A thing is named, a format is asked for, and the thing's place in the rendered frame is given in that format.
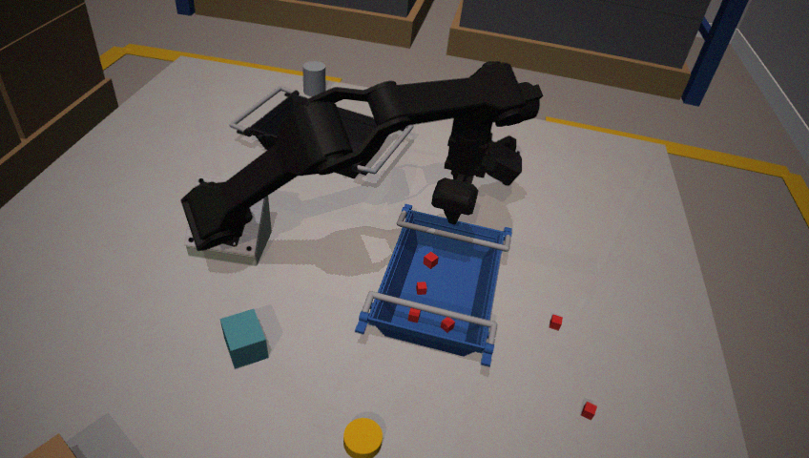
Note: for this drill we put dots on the blue plastic tray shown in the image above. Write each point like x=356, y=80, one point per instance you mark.
x=464, y=281

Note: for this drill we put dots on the yellow cylinder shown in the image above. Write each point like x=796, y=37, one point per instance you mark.
x=362, y=438

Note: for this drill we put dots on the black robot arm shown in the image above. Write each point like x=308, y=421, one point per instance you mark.
x=312, y=140

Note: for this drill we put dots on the grey cylinder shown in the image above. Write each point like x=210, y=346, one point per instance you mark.
x=313, y=73

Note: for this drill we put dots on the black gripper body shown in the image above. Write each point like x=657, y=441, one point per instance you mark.
x=464, y=157

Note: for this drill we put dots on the teal cube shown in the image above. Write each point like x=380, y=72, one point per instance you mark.
x=244, y=338

